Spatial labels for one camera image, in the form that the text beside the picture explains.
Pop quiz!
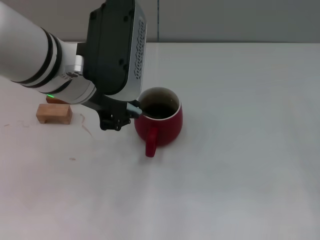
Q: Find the black silver wrist camera box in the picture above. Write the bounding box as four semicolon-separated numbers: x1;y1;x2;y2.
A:
83;0;148;97

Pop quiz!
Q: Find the grey partition panel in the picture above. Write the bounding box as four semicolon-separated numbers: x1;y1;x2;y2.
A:
158;0;320;44
4;0;159;43

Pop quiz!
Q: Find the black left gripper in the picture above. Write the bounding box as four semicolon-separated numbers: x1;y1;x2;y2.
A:
83;91;143;132

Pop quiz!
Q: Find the dark reddish wooden block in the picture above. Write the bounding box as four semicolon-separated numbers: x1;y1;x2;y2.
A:
46;96;66;105

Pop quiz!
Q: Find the light wooden block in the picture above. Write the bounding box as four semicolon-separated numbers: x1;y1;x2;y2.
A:
36;103;74;125

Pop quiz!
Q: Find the red ceramic cup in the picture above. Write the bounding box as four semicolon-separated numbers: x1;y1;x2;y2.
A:
133;86;184;158

